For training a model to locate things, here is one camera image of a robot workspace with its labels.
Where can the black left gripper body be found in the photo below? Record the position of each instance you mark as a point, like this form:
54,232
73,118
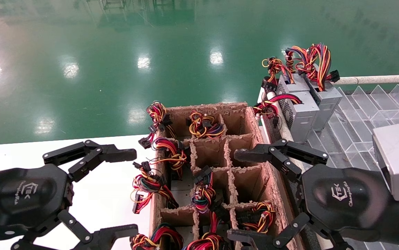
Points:
18,198

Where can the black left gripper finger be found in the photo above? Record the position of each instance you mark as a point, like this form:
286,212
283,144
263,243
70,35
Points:
95,152
116,236

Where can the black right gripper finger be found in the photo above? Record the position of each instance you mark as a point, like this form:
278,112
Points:
276,152
251,241

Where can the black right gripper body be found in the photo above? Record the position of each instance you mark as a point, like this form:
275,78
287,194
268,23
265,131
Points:
345,198

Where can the brown cardboard divider box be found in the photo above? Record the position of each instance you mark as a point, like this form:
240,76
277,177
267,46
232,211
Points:
244,184

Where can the clear acrylic divider tray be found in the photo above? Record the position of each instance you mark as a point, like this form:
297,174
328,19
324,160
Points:
356,114

